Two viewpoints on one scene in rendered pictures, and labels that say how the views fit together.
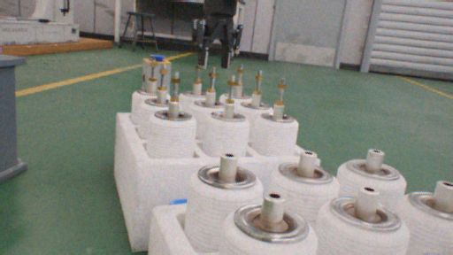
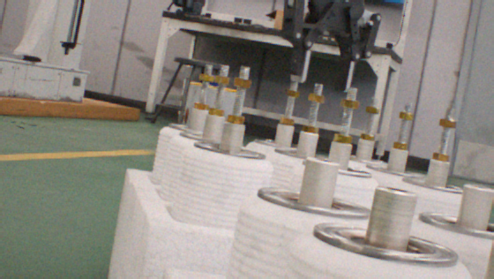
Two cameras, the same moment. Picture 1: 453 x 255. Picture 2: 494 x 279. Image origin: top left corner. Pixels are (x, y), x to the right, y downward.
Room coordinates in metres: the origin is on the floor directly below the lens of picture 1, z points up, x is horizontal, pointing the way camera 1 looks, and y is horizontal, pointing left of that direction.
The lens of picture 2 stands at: (-0.05, -0.04, 0.31)
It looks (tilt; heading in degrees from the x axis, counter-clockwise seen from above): 3 degrees down; 9
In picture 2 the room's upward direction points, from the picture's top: 11 degrees clockwise
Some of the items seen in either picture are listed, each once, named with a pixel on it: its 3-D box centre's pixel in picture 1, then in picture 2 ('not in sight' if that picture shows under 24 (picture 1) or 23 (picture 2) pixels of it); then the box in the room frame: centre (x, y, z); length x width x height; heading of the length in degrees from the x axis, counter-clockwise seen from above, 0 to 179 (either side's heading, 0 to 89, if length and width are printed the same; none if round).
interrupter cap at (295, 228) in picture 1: (270, 222); (385, 246); (0.36, -0.06, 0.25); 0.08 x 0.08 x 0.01
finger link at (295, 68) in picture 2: (199, 53); (294, 53); (0.88, 0.07, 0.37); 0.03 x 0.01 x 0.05; 135
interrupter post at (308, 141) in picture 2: (210, 99); (307, 146); (0.91, 0.04, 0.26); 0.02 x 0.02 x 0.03
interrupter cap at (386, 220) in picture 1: (364, 213); not in sight; (0.40, -0.17, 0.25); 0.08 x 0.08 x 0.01
